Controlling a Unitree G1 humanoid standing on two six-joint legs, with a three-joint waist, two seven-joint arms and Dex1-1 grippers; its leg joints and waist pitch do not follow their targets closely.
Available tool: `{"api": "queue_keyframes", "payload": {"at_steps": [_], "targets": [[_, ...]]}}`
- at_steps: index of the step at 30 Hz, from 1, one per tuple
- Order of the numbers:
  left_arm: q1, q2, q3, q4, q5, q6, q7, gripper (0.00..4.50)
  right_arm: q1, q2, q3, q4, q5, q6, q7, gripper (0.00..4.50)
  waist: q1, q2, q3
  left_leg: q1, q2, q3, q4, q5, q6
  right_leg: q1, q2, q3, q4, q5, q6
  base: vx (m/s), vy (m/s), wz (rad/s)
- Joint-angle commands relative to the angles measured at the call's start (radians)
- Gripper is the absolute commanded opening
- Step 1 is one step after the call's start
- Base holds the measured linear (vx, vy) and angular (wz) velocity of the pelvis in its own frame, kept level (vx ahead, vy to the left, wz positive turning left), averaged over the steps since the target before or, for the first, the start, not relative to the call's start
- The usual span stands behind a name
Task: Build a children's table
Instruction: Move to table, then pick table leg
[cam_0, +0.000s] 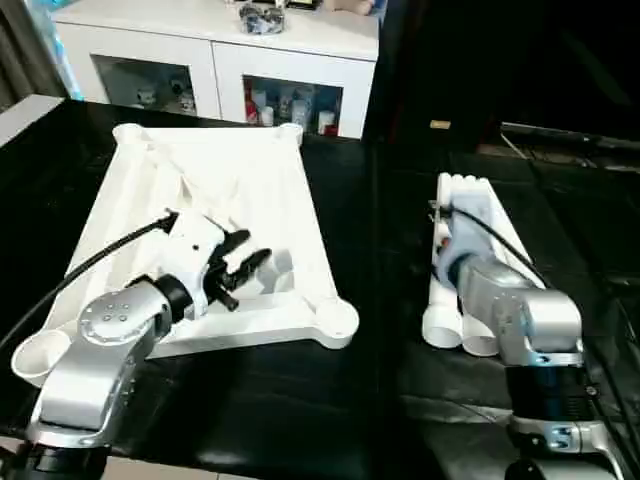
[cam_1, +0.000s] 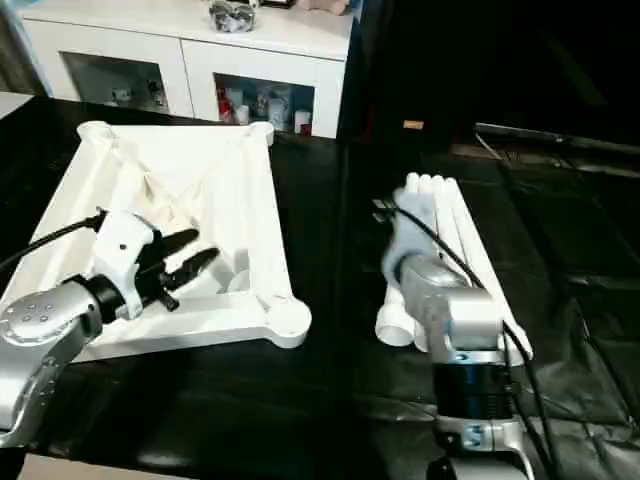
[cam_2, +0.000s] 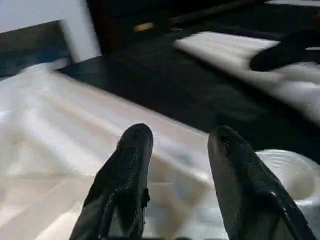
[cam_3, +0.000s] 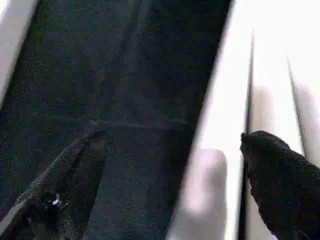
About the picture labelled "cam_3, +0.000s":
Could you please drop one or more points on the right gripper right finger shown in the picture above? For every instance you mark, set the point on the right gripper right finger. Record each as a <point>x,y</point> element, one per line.
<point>282,187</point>

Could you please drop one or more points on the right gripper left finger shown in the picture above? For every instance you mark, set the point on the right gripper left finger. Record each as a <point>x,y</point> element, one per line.
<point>62,195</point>

